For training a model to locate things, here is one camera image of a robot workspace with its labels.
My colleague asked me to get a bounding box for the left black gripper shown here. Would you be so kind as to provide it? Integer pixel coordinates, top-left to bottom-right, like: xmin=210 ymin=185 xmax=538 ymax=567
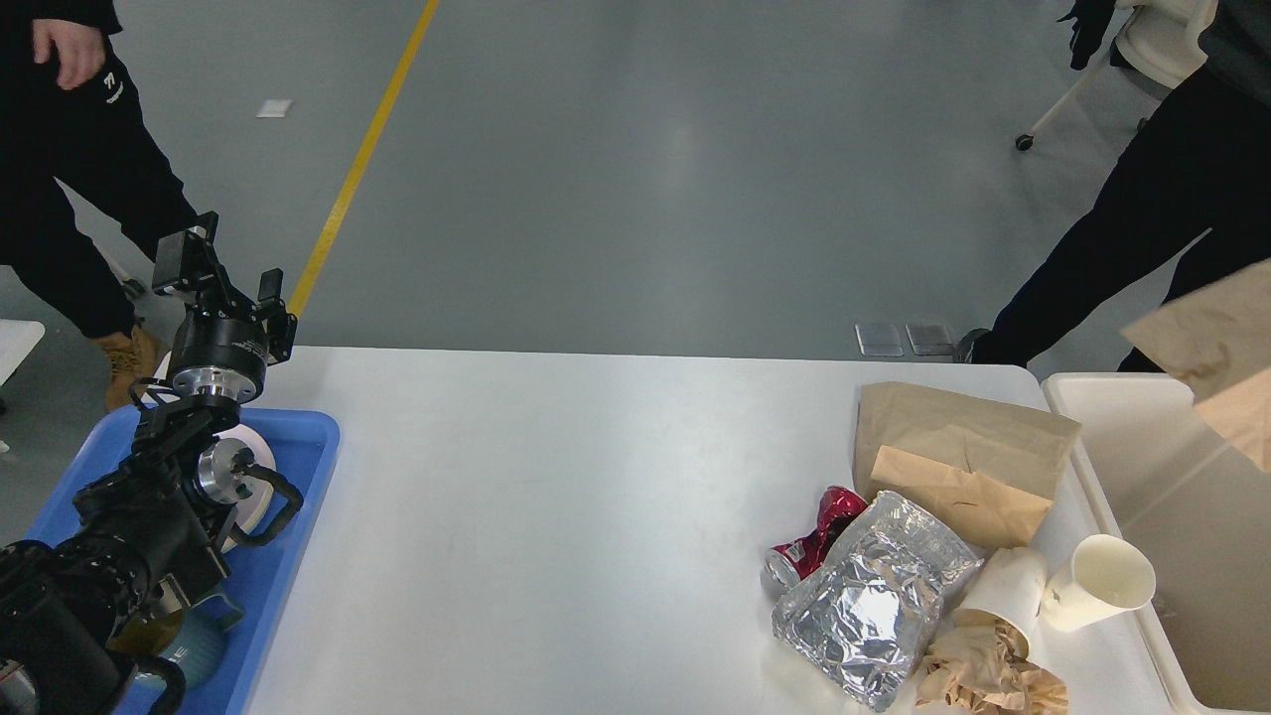
xmin=150 ymin=212 xmax=297 ymax=404

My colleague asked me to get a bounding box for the pink plate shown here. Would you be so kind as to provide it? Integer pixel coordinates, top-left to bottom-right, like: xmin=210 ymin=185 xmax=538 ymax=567
xmin=219 ymin=424 xmax=277 ymax=533

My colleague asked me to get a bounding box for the dark green mug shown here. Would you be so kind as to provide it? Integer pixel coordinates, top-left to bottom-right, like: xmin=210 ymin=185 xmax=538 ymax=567
xmin=108 ymin=587 xmax=245 ymax=690

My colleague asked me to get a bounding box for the white paper cup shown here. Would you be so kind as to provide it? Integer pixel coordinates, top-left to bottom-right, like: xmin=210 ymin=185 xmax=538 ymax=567
xmin=1038 ymin=533 xmax=1158 ymax=631

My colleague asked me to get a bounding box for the large brown paper bag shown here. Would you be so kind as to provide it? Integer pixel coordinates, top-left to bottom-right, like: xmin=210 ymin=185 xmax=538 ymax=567
xmin=1121 ymin=262 xmax=1270 ymax=474

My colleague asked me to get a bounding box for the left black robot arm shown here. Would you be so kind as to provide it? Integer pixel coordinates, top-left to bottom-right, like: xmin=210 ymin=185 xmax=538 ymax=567
xmin=1 ymin=212 xmax=304 ymax=714

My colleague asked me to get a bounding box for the blue plastic tray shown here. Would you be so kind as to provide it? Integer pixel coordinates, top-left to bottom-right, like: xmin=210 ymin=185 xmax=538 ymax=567
xmin=25 ymin=408 xmax=341 ymax=714

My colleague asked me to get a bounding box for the white side table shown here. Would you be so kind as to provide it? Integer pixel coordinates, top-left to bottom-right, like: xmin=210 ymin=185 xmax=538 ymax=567
xmin=0 ymin=320 xmax=46 ymax=385

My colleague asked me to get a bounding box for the person in black left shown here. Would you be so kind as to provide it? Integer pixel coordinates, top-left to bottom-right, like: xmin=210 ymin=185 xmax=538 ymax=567
xmin=1 ymin=1 xmax=197 ymax=411

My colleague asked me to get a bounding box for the crushed red soda can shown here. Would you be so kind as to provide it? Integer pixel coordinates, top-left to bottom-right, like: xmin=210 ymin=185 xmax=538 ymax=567
xmin=766 ymin=485 xmax=871 ymax=589

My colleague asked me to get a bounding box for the crumpled aluminium foil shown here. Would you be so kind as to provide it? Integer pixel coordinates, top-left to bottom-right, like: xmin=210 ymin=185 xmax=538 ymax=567
xmin=771 ymin=491 xmax=984 ymax=712

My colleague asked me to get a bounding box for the crumpled brown paper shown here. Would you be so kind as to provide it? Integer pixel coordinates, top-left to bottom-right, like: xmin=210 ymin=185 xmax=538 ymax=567
xmin=916 ymin=618 xmax=1070 ymax=714

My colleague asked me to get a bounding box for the white plastic bin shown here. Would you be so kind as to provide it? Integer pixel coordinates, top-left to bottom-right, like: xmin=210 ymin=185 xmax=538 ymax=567
xmin=1043 ymin=372 xmax=1270 ymax=714

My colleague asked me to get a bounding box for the white office chair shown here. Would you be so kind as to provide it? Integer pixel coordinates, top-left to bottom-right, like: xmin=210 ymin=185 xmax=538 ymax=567
xmin=1014 ymin=1 xmax=1218 ymax=151

